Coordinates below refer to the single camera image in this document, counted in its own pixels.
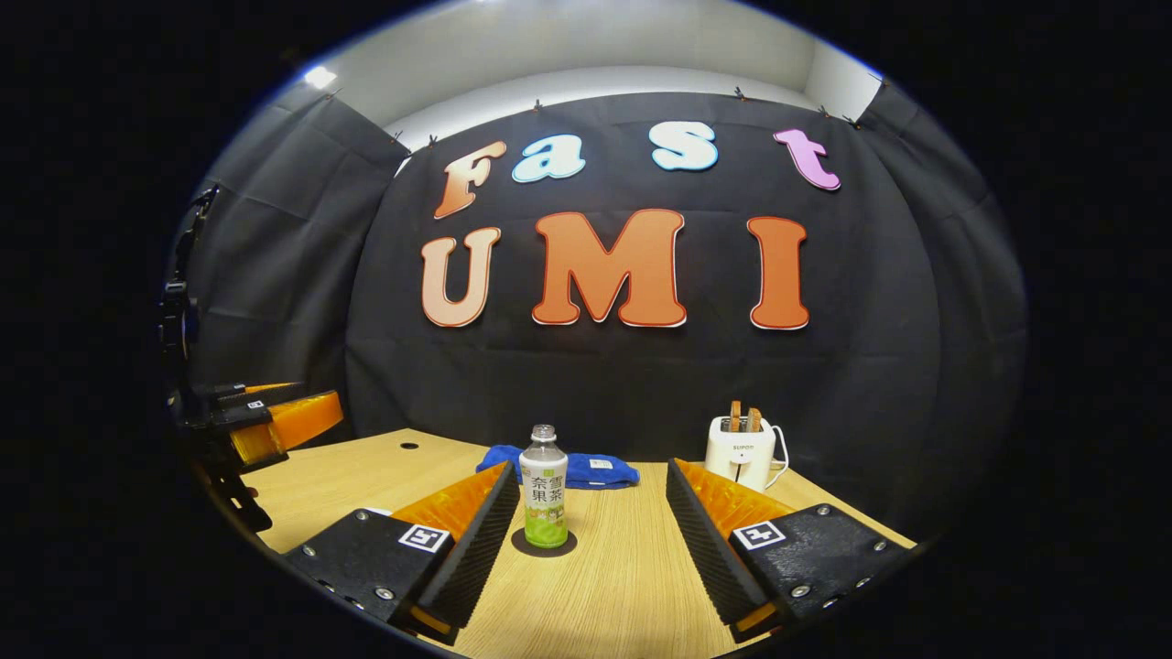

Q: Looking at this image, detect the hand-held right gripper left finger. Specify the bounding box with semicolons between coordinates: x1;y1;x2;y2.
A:
282;459;520;646

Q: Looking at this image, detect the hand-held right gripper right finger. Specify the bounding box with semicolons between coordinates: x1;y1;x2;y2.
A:
666;455;917;644

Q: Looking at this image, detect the dark round coaster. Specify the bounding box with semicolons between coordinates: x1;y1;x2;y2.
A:
510;528;579;558

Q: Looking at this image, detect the clear water bottle green drink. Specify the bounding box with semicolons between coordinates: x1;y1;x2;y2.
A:
518;424;570;550

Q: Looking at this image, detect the blue folded towel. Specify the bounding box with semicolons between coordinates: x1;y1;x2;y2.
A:
475;445;641;491

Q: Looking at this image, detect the black backdrop cloth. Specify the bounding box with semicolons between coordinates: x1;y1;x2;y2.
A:
179;87;1031;541

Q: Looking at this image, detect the white toaster cable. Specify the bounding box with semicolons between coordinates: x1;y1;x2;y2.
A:
765;424;791;491

